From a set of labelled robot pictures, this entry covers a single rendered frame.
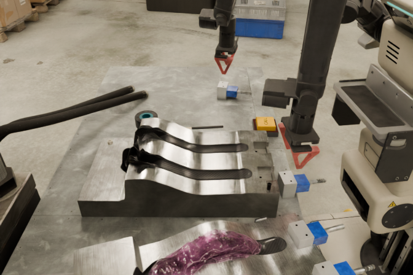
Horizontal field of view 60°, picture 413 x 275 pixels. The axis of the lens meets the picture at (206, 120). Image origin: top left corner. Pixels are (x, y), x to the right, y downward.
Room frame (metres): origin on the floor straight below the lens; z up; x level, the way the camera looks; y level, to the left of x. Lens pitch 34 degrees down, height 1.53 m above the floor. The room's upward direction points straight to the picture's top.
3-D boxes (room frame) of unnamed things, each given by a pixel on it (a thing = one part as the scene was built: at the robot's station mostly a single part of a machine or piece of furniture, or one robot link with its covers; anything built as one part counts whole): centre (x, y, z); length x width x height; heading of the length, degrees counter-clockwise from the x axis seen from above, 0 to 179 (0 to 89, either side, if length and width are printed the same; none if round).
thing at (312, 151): (0.69, -0.23, 0.96); 0.07 x 0.07 x 0.09; 8
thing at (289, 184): (0.72, -0.27, 0.83); 0.13 x 0.05 x 0.05; 98
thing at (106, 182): (0.75, 0.07, 0.87); 0.50 x 0.26 x 0.14; 90
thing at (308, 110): (0.71, -0.22, 1.10); 0.07 x 0.06 x 0.07; 76
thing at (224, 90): (1.22, -0.11, 0.83); 0.13 x 0.05 x 0.05; 77
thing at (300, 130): (0.71, -0.23, 1.04); 0.10 x 0.07 x 0.07; 8
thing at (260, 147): (0.80, -0.16, 0.87); 0.05 x 0.05 x 0.04; 0
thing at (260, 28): (4.10, -0.60, 0.11); 0.61 x 0.41 x 0.22; 78
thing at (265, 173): (0.69, -0.16, 0.87); 0.05 x 0.05 x 0.04; 0
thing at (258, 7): (4.10, -0.60, 0.28); 0.61 x 0.41 x 0.15; 78
